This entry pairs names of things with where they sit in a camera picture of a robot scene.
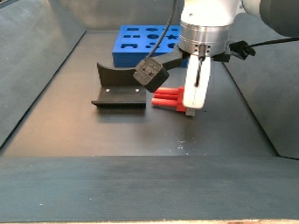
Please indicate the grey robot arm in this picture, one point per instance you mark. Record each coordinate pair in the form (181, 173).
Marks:
(280, 16)

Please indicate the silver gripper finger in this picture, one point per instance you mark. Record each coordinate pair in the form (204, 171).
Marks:
(189, 112)

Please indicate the white and silver gripper body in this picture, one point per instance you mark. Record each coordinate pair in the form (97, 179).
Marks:
(204, 37)

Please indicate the black curved fixture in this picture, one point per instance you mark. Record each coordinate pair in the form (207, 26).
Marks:
(120, 91)

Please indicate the blue shape sorting block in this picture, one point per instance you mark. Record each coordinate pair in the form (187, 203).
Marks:
(135, 42)

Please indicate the red three prong object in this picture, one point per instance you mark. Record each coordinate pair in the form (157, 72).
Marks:
(169, 97)

